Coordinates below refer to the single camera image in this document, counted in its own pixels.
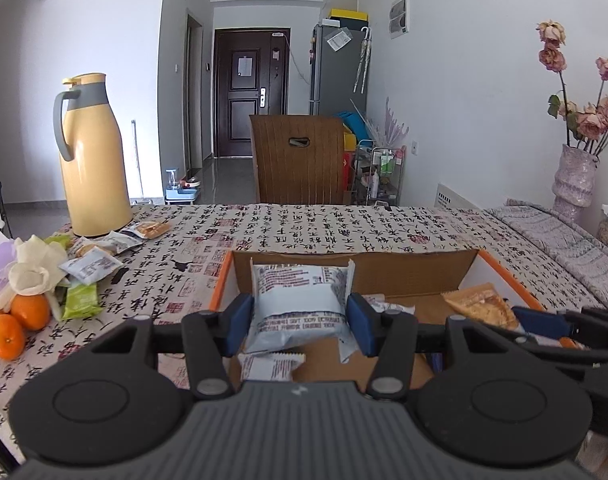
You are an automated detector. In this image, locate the pale pink pampas grass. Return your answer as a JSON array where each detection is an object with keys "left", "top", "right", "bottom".
[{"left": 368, "top": 97, "right": 410, "bottom": 149}]

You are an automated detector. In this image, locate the small green packet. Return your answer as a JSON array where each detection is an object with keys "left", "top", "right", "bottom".
[{"left": 60, "top": 282, "right": 102, "bottom": 321}]

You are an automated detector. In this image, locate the wooden chair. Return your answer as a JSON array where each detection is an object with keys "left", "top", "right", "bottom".
[{"left": 249, "top": 114, "right": 346, "bottom": 205}]

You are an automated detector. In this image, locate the yellow box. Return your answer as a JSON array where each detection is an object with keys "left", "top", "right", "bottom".
[{"left": 329, "top": 8, "right": 366, "bottom": 27}]

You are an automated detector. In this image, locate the small cookie packet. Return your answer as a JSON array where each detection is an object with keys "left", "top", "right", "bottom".
[{"left": 70, "top": 241, "right": 117, "bottom": 261}]

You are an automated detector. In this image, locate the red gift box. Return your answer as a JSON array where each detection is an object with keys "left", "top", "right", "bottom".
[{"left": 342, "top": 152, "right": 357, "bottom": 194}]

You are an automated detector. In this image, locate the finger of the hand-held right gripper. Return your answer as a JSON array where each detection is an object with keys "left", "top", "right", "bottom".
[
  {"left": 554, "top": 306, "right": 608, "bottom": 336},
  {"left": 513, "top": 306, "right": 575, "bottom": 341}
]

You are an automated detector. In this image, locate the white folded umbrella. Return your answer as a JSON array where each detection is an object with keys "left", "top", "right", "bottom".
[{"left": 352, "top": 27, "right": 373, "bottom": 94}]

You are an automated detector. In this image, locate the small white dark packet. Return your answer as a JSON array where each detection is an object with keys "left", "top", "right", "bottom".
[{"left": 98, "top": 229, "right": 146, "bottom": 254}]

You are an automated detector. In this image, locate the metal storage trolley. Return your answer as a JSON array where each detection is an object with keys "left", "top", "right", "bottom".
[{"left": 353, "top": 145, "right": 407, "bottom": 207}]

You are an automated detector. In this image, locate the small white blue packet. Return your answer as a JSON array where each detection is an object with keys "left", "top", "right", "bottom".
[{"left": 58, "top": 248, "right": 125, "bottom": 284}]

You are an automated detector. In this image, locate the cream rubber glove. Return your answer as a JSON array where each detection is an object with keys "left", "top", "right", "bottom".
[{"left": 0, "top": 234, "right": 70, "bottom": 312}]

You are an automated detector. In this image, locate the blue bag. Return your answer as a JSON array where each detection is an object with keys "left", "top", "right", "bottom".
[{"left": 333, "top": 109, "right": 370, "bottom": 141}]

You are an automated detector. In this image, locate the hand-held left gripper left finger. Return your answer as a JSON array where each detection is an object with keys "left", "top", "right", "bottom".
[{"left": 38, "top": 294, "right": 253, "bottom": 401}]

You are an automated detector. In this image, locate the dried pink rose bouquet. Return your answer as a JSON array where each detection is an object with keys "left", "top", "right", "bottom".
[{"left": 536, "top": 19, "right": 608, "bottom": 157}]

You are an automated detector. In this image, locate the dark brown door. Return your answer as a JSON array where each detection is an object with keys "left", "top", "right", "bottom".
[{"left": 213, "top": 28, "right": 290, "bottom": 160}]

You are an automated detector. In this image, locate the blue mop bucket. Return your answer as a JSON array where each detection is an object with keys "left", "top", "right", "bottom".
[{"left": 164, "top": 168, "right": 203, "bottom": 205}]

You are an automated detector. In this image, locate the yellow thermos jug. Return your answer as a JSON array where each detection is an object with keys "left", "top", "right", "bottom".
[{"left": 52, "top": 73, "right": 135, "bottom": 239}]

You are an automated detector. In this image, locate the grey refrigerator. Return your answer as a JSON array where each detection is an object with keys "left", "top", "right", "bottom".
[{"left": 309, "top": 23, "right": 370, "bottom": 116}]

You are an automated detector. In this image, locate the red cardboard box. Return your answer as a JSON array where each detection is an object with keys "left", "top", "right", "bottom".
[{"left": 209, "top": 248, "right": 548, "bottom": 397}]

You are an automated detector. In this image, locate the small orange packet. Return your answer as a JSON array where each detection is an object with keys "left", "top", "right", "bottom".
[{"left": 133, "top": 219, "right": 171, "bottom": 240}]

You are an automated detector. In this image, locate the orange snack packet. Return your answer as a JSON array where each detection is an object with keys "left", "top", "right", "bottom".
[{"left": 442, "top": 283, "right": 588, "bottom": 351}]

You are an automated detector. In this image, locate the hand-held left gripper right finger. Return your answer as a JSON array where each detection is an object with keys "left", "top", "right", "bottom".
[{"left": 347, "top": 292, "right": 565, "bottom": 401}]

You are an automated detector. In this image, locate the white wall radiator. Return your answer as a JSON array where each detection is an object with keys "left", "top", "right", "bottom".
[{"left": 436, "top": 182, "right": 485, "bottom": 209}]

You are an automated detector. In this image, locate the pink textured vase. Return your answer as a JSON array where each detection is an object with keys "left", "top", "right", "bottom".
[{"left": 551, "top": 143, "right": 600, "bottom": 224}]

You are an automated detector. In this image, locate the white mop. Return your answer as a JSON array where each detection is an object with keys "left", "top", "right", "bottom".
[{"left": 130, "top": 119, "right": 147, "bottom": 206}]

